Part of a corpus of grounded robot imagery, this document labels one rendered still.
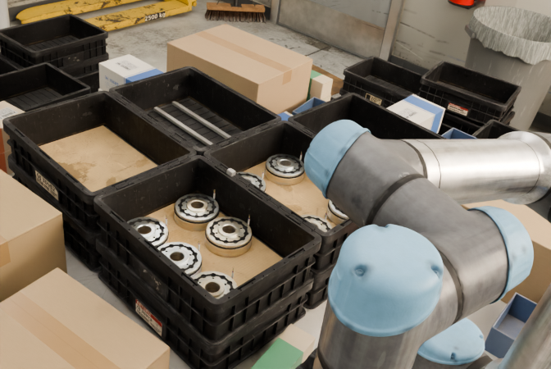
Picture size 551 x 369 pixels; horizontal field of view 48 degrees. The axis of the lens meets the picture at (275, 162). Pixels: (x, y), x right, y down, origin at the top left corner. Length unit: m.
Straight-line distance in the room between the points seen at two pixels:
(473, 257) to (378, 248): 0.09
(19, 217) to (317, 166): 0.89
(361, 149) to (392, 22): 3.86
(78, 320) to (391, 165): 0.78
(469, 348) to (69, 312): 0.71
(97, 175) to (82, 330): 0.52
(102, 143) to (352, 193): 1.22
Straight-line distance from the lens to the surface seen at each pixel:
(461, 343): 1.13
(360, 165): 0.57
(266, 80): 1.96
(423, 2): 4.34
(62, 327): 1.19
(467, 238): 0.52
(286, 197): 1.56
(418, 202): 0.54
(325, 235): 1.30
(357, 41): 4.62
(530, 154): 0.82
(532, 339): 1.00
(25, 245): 1.36
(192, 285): 1.15
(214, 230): 1.38
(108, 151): 1.69
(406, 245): 0.46
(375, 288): 0.43
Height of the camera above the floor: 1.74
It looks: 33 degrees down
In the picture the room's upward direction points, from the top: 8 degrees clockwise
